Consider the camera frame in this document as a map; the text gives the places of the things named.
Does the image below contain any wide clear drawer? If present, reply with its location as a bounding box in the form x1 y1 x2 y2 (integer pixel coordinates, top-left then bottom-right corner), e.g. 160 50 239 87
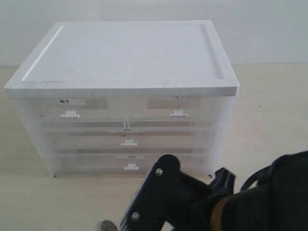
46 130 221 156
51 154 218 177

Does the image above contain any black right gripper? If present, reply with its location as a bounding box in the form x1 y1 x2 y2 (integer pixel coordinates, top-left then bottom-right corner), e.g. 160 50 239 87
120 152 308 231

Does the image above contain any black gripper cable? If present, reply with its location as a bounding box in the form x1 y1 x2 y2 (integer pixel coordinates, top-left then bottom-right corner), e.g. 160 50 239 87
240 166 275 191

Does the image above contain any key bunch with blue fob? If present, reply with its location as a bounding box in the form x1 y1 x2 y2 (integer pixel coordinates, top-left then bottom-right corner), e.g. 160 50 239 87
101 220 118 231

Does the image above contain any white translucent drawer cabinet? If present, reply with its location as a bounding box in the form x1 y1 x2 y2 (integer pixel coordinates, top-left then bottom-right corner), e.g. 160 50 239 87
5 20 239 174

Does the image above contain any top right clear drawer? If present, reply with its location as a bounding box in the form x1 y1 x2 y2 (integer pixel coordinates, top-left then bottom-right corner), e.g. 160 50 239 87
127 96 224 130

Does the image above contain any top left clear drawer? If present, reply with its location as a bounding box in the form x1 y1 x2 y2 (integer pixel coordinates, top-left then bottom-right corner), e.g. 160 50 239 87
34 98 128 130

